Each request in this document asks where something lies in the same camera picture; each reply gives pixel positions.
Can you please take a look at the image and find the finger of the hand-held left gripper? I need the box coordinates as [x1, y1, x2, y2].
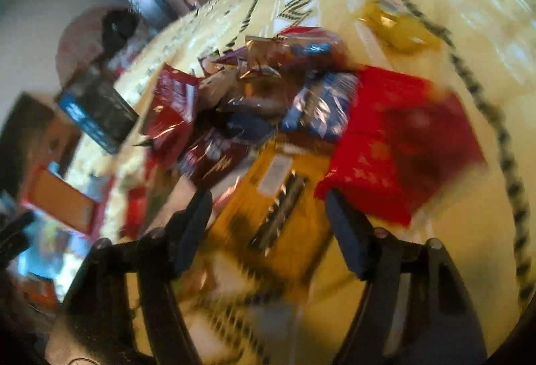
[0, 235, 28, 265]
[0, 211, 37, 238]

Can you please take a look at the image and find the dark wooden desk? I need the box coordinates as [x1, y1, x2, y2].
[0, 93, 81, 198]

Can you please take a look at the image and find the tall black box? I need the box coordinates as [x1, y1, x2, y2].
[56, 72, 140, 157]

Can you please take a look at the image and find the dark red snack packet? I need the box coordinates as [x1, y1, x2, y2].
[140, 63, 202, 170]

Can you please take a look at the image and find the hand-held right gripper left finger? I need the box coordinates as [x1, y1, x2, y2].
[46, 187, 215, 365]

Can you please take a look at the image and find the brown packet white lettering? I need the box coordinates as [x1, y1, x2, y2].
[176, 126, 261, 190]

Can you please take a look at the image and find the small yellow snack packet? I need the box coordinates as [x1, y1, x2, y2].
[360, 0, 441, 54]

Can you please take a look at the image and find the silver purple foil packet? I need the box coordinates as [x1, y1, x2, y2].
[209, 34, 286, 81]

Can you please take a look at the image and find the blue white foil packet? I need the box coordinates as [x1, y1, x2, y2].
[278, 72, 361, 142]

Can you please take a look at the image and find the black garment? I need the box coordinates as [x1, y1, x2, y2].
[100, 9, 141, 52]

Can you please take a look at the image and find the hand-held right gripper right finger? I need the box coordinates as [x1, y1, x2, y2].
[324, 188, 489, 365]

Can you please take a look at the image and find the red gift box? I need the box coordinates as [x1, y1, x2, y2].
[21, 164, 106, 241]

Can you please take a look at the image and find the clear pastry packet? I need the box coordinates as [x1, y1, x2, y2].
[197, 63, 303, 128]

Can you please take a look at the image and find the yellow-orange snack packet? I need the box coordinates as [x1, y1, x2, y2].
[205, 143, 336, 291]

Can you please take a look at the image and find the striped arched headboard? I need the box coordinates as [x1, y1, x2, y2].
[54, 5, 126, 90]

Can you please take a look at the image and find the red blue snack packet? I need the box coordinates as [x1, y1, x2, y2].
[276, 25, 349, 61]

